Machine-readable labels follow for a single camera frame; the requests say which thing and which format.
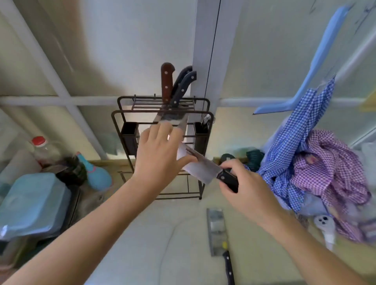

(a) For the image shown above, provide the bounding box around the person's right hand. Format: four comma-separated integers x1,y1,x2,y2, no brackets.
219,159,284,228

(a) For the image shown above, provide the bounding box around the person's left hand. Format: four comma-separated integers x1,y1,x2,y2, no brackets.
131,122,198,190

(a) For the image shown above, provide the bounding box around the black-handled cleaver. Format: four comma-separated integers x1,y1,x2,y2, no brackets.
206,208,236,285
176,142,239,194

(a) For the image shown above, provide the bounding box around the person's left forearm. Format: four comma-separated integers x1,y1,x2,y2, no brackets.
0,178,165,285

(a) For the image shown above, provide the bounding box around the person's right forearm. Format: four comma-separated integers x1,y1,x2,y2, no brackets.
261,210,371,285

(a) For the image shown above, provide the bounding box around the dark green scrub cloth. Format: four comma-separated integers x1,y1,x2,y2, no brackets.
220,149,265,173

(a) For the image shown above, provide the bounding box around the black metal knife rack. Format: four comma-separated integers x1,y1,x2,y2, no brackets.
111,95,215,201

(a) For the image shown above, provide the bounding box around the teal plastic bottle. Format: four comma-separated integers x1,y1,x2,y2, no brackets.
75,152,113,191

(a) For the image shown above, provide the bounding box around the blue checked cloth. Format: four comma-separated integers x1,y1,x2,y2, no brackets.
257,76,337,212

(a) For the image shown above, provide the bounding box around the dark glass bottle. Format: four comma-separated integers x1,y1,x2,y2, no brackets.
55,157,88,186

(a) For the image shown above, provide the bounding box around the clear bottle with red cap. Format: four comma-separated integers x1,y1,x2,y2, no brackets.
31,136,64,171

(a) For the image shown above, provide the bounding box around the purple checked cloth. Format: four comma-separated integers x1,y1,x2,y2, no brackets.
290,130,372,244

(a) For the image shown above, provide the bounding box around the white plastic plug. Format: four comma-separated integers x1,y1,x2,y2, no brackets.
313,215,336,251

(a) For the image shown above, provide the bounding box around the light blue plastic container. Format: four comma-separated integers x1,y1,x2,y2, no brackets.
0,172,73,242

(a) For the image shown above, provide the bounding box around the light blue plastic hanger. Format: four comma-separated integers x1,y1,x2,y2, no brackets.
253,5,351,115

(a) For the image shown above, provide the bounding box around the black-handled riveted knife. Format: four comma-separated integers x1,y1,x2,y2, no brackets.
171,66,193,97
170,71,197,108

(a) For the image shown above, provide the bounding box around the brown-handled knife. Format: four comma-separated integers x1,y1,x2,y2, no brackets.
150,62,188,133

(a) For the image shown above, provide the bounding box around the black-handled cleaver, yellow sticker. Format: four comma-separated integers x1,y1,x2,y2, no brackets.
206,208,236,285

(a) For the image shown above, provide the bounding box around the thin black cable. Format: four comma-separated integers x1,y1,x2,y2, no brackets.
205,0,221,99

